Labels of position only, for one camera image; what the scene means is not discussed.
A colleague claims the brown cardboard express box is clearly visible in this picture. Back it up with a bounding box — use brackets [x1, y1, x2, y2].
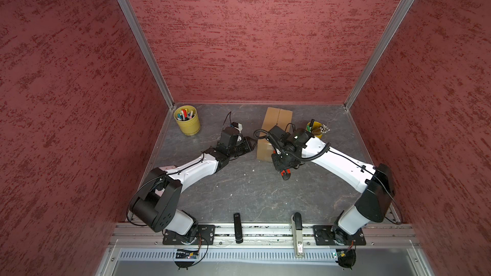
[257, 107, 293, 162]

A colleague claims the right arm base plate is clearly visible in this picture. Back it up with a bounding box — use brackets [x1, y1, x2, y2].
[312, 225, 366, 247]

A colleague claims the yellow pen cup left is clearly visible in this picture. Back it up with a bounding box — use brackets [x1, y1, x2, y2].
[173, 106, 201, 136]

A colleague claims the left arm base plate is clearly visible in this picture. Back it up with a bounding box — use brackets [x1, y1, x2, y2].
[162, 224, 216, 245]

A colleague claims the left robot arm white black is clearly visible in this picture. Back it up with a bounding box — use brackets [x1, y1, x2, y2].
[129, 137, 257, 236]

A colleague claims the yellow pen cup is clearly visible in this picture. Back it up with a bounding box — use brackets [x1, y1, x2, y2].
[306, 119, 330, 139]
[173, 106, 201, 136]

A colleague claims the red black utility knife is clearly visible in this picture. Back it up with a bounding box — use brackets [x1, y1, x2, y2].
[280, 169, 291, 180]

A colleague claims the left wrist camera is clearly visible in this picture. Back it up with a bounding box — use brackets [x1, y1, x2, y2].
[230, 122, 243, 133]

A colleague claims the aluminium frame rail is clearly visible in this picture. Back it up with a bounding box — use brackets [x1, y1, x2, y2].
[109, 222, 421, 249]

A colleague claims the yellow pen cup right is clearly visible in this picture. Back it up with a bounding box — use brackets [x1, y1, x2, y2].
[306, 119, 330, 139]

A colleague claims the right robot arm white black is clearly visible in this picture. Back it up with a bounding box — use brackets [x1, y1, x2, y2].
[254, 126, 395, 245]

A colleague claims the grey black clamp handle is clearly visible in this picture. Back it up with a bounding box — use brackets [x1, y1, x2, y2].
[292, 212, 304, 258]

